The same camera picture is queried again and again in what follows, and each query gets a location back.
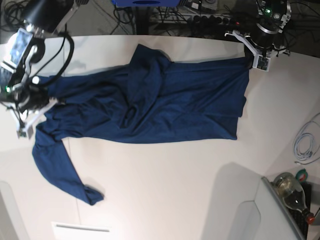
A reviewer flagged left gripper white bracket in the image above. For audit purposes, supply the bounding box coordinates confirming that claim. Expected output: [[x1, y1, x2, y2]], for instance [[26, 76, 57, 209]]
[[224, 23, 291, 73]]

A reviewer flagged dark blue t-shirt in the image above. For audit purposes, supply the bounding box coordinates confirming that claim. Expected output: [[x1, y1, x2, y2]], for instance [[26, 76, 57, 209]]
[[32, 44, 249, 205]]

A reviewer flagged light blue coiled cable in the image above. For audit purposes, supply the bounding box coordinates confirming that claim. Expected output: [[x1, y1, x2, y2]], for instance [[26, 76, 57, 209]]
[[292, 118, 320, 165]]

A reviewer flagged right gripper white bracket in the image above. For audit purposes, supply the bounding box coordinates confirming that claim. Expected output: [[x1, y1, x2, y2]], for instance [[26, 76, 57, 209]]
[[4, 93, 59, 139]]

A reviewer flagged black table leg post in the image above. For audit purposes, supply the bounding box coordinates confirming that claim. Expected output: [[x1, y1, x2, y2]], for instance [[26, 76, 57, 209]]
[[134, 7, 151, 35]]

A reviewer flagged blue plastic crate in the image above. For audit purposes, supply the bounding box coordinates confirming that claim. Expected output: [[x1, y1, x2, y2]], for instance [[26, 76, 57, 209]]
[[111, 0, 180, 7]]

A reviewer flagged black power strip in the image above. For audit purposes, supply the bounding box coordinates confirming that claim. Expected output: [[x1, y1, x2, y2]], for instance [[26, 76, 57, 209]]
[[191, 14, 241, 27]]

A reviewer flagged clear glass bottle red cap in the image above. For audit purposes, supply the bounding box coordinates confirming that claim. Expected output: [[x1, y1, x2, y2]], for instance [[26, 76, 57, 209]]
[[272, 172, 315, 225]]

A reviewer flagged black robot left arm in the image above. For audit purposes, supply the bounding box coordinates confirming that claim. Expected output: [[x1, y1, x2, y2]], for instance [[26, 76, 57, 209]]
[[224, 0, 292, 72]]

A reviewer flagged green tape roll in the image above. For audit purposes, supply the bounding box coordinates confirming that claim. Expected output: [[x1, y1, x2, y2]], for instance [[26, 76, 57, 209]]
[[295, 168, 309, 183]]

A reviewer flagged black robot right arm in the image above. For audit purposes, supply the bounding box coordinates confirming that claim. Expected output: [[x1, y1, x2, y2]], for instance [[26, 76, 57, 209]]
[[0, 0, 88, 139]]

